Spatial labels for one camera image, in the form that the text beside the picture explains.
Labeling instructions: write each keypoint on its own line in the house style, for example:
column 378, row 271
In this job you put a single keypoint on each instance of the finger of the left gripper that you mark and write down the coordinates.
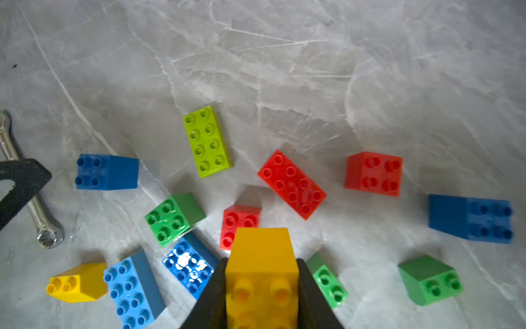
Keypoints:
column 29, row 177

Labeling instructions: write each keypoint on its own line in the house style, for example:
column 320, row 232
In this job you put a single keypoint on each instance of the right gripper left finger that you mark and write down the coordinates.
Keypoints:
column 210, row 309

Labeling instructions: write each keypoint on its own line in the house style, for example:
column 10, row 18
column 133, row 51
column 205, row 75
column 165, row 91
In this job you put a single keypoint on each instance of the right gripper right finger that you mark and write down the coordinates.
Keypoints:
column 314, row 311

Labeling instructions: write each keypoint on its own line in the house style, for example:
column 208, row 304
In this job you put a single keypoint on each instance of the yellow square brick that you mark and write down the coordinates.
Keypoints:
column 262, row 280
column 84, row 283

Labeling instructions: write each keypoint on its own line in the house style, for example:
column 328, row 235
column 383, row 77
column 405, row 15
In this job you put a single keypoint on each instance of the red square brick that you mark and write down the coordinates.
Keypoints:
column 374, row 173
column 235, row 217

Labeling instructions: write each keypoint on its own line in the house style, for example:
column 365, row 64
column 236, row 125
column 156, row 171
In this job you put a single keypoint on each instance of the red long brick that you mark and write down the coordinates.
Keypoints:
column 292, row 185

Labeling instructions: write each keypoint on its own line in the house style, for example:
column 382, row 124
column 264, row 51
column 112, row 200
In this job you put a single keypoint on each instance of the lime green long brick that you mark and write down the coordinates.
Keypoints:
column 206, row 142

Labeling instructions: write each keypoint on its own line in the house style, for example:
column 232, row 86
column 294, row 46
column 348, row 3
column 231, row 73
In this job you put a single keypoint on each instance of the green square brick middle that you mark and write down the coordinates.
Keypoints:
column 329, row 284

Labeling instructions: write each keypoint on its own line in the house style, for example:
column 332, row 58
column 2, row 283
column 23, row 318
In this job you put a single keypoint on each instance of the green square brick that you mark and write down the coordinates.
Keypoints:
column 428, row 280
column 174, row 217
column 329, row 284

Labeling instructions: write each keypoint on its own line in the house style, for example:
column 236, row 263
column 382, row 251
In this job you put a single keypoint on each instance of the dark blue long brick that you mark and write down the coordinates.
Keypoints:
column 192, row 264

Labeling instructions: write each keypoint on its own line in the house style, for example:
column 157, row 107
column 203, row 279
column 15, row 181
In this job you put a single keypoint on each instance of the silver combination wrench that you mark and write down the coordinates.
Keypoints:
column 48, row 233

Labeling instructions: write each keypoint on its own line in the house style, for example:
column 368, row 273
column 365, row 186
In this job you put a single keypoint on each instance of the blue square brick left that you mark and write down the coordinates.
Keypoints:
column 106, row 173

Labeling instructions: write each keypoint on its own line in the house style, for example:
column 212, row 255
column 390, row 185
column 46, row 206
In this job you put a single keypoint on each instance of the blue square brick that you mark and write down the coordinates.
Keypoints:
column 473, row 219
column 106, row 173

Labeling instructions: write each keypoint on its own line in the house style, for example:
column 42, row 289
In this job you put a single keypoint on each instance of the light blue long brick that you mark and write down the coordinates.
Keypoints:
column 133, row 289

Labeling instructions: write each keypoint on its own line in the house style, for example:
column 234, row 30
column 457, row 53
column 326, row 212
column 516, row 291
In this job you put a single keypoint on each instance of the green square brick left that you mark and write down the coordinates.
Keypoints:
column 174, row 217

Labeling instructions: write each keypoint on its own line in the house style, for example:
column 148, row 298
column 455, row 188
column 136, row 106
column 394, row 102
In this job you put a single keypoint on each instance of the green square brick right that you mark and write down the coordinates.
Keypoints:
column 428, row 280

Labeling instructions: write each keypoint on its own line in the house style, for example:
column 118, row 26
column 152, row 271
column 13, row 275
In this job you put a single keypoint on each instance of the blue square brick right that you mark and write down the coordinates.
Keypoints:
column 473, row 219

